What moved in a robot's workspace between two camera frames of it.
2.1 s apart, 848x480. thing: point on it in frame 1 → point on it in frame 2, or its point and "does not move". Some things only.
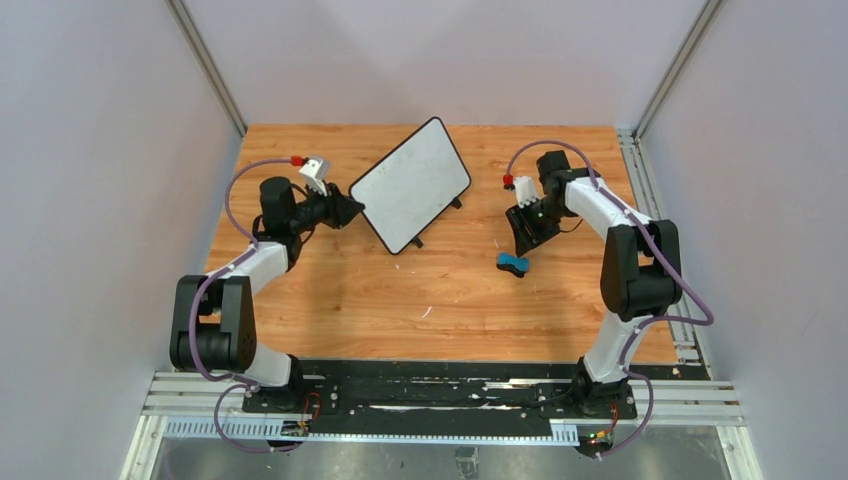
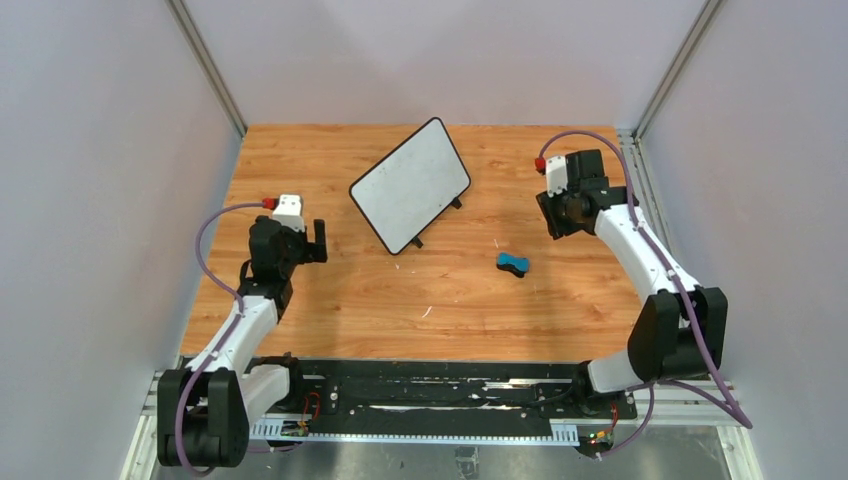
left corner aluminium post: (208, 62) does not move
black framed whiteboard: (411, 188) does not move
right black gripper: (530, 223) → (549, 213)
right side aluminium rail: (690, 353) does not move
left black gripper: (333, 206) → (315, 240)
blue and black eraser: (518, 266) does not move
